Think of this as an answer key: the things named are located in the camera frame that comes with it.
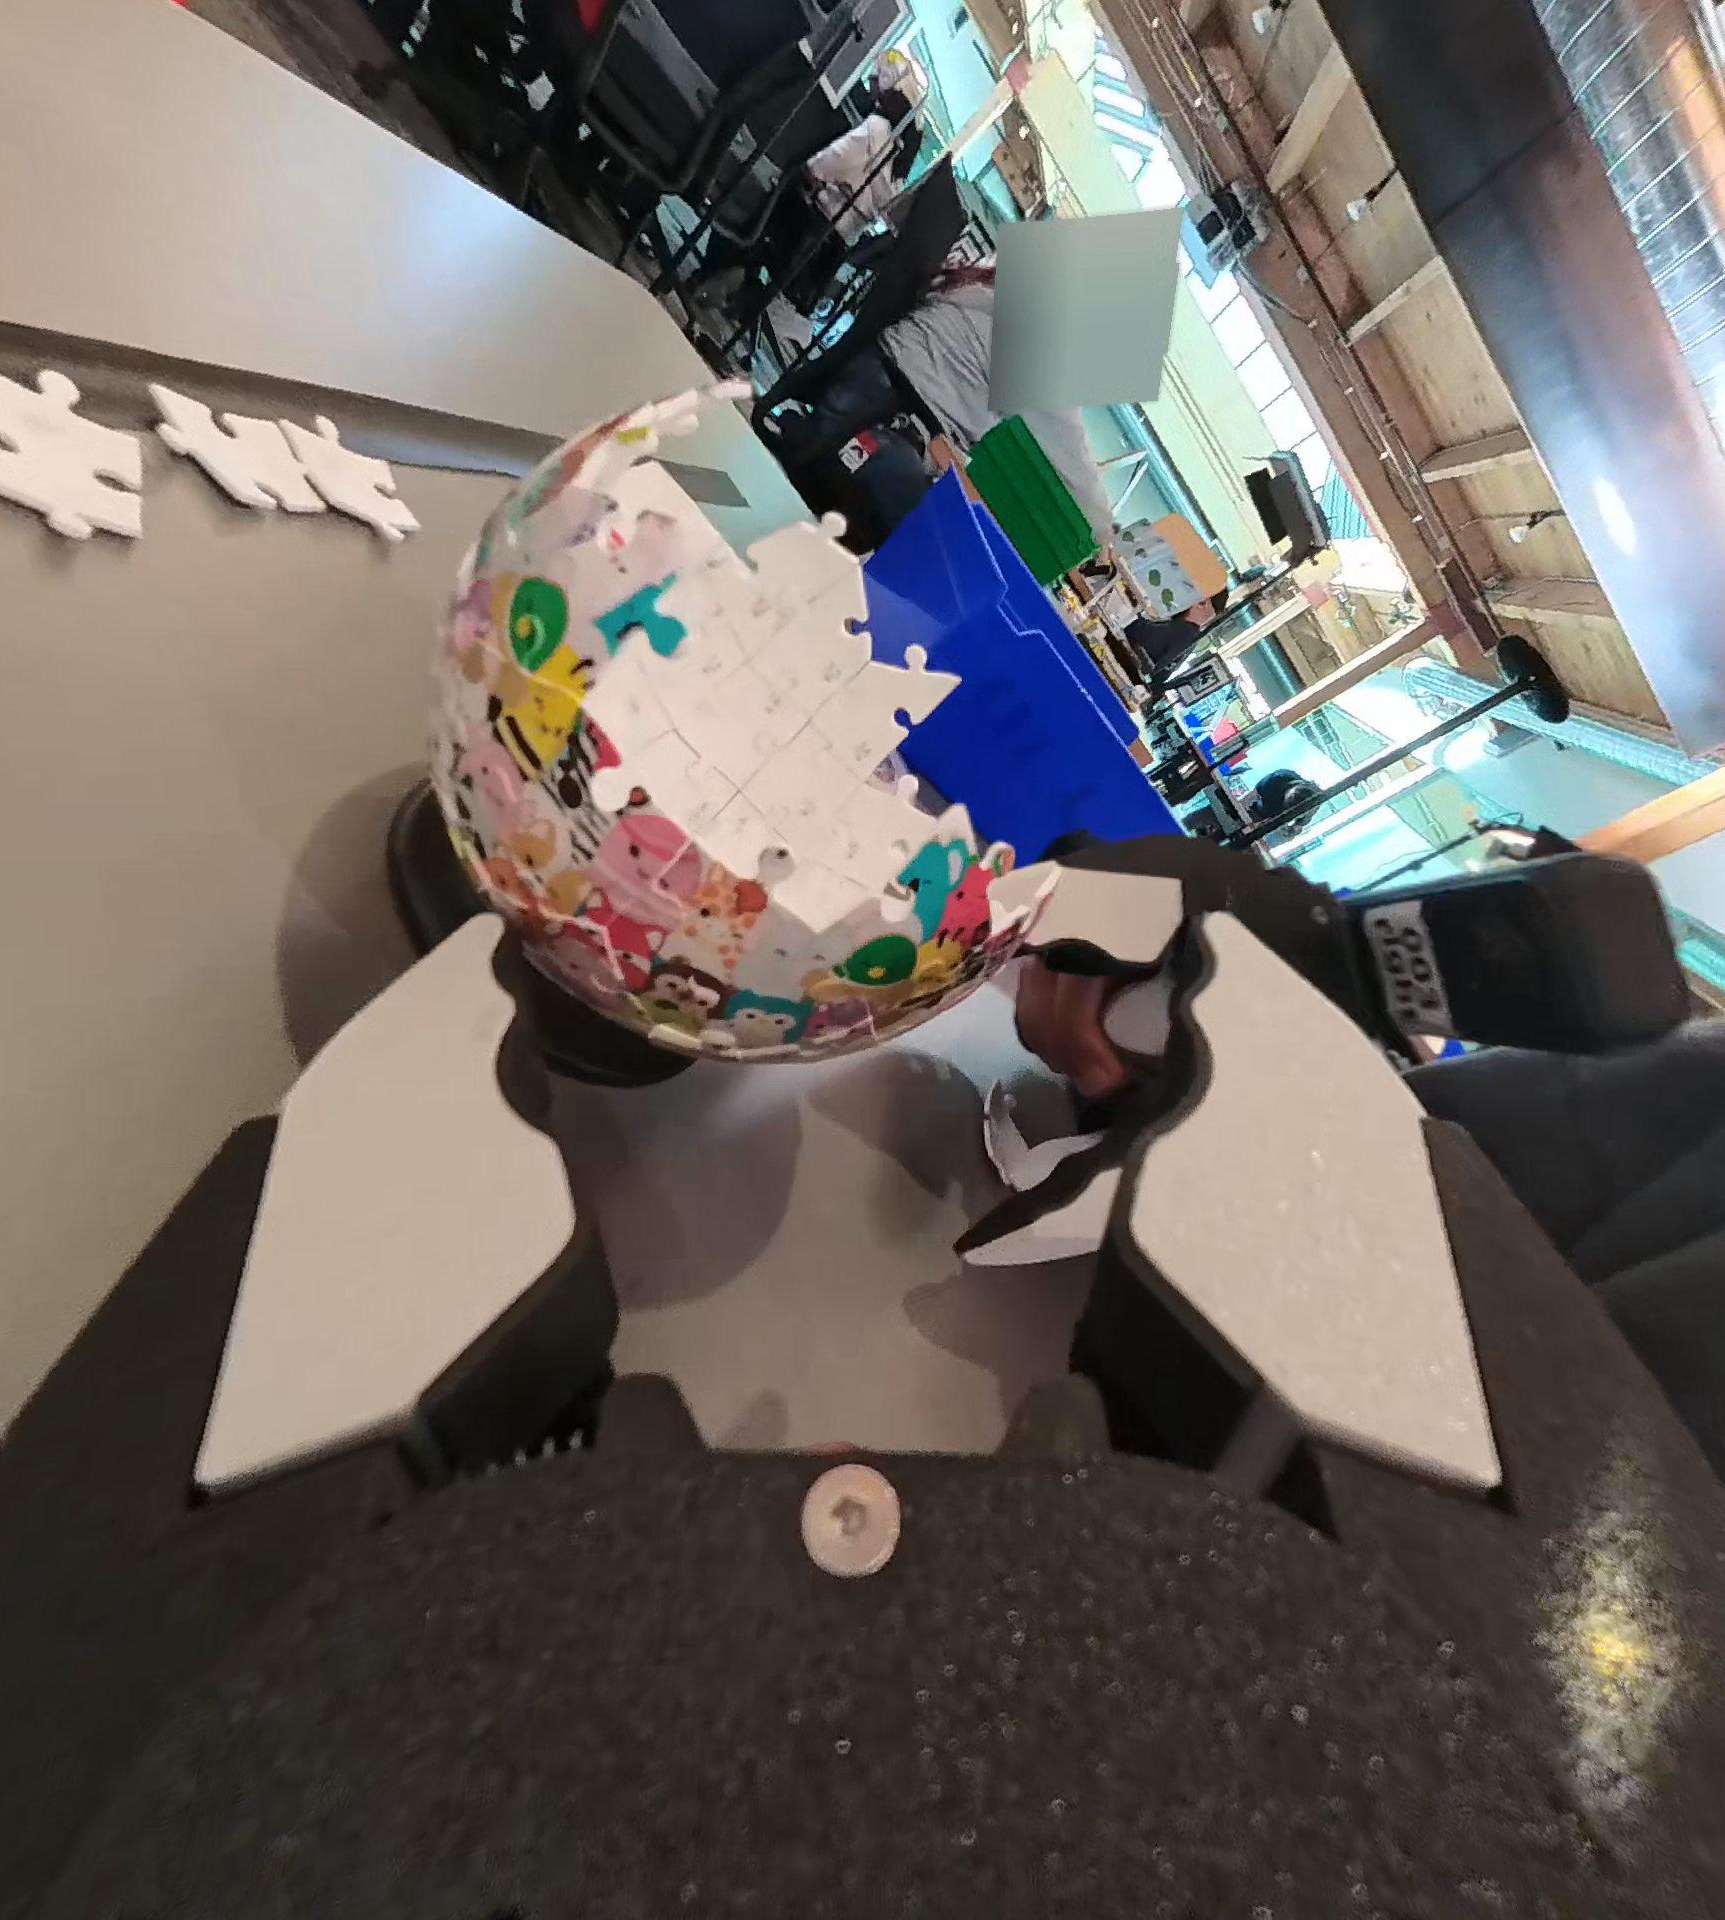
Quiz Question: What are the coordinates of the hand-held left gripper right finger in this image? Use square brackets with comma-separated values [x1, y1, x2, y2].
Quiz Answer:
[1068, 910, 1509, 1496]

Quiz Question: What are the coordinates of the white puzzle piece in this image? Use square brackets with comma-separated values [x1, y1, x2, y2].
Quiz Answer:
[0, 360, 151, 546]
[287, 413, 421, 546]
[149, 382, 308, 512]

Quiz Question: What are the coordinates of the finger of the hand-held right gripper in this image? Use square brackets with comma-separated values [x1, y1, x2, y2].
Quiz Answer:
[953, 1073, 1141, 1267]
[1019, 863, 1202, 968]

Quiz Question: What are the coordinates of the colourful puzzle ball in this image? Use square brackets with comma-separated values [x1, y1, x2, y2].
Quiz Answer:
[434, 383, 1059, 1051]

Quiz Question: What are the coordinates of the black ball stand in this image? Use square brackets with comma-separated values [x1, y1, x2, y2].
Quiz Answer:
[389, 774, 698, 1087]

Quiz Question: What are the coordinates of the green box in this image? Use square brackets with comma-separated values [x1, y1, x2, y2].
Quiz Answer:
[969, 413, 1099, 587]

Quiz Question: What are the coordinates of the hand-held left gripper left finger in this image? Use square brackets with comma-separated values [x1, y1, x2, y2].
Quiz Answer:
[195, 910, 624, 1496]

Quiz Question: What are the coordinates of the blue plastic bin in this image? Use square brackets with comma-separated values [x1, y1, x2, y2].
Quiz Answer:
[863, 471, 1195, 872]

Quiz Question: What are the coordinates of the person's right hand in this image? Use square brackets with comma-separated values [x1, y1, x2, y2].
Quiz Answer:
[1019, 953, 1179, 1099]

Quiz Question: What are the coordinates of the black office chair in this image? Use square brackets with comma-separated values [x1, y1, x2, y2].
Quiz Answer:
[579, 0, 895, 301]

